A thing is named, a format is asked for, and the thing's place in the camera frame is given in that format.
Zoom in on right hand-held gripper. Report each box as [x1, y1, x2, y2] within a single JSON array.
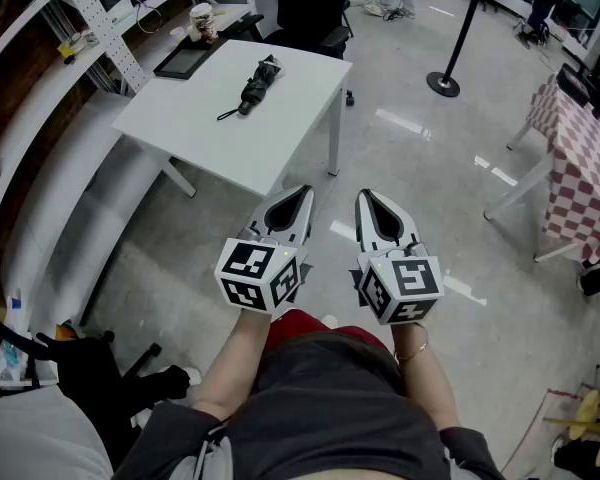
[[348, 188, 446, 327]]

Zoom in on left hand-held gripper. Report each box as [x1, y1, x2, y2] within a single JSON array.
[[213, 184, 316, 320]]

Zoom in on black umbrella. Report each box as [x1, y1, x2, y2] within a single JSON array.
[[216, 54, 287, 122]]

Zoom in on person's right forearm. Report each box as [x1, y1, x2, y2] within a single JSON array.
[[391, 321, 465, 432]]

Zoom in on person's left forearm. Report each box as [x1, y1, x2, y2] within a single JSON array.
[[189, 310, 275, 425]]

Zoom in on white table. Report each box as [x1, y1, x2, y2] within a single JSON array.
[[110, 38, 354, 199]]

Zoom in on person's red trousers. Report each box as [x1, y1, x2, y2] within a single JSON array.
[[263, 308, 392, 365]]

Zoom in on white-legged covered table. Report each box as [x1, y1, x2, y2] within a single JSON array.
[[483, 117, 589, 264]]

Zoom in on black shallow tray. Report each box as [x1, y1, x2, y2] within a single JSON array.
[[152, 36, 229, 81]]

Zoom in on person's dark grey shirt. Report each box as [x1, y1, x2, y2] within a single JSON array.
[[112, 331, 507, 480]]

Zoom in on red white checkered tablecloth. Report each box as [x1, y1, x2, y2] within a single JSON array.
[[523, 65, 600, 265]]

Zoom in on black coat stand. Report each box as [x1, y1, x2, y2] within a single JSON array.
[[425, 0, 482, 99]]

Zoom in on patterned paper cup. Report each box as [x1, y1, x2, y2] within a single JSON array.
[[188, 2, 219, 46]]

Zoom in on black mesh office chair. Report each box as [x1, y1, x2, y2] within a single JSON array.
[[233, 0, 357, 108]]

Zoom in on black swivel chair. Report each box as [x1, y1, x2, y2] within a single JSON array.
[[0, 311, 192, 447]]

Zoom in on black flat box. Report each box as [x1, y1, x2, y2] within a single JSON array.
[[556, 61, 597, 108]]

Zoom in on white metal shelving unit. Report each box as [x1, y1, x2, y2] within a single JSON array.
[[0, 0, 261, 329]]

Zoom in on yellow clear packet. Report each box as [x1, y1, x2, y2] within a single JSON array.
[[56, 31, 100, 65]]

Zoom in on pale wooden stand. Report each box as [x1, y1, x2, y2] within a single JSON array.
[[542, 364, 600, 470]]

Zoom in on clear plastic bag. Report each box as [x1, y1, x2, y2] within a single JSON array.
[[0, 292, 33, 385]]

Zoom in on grey cloth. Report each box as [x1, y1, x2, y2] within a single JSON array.
[[0, 384, 115, 480]]

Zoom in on thin gold bracelet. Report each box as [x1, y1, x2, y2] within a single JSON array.
[[393, 325, 430, 362]]

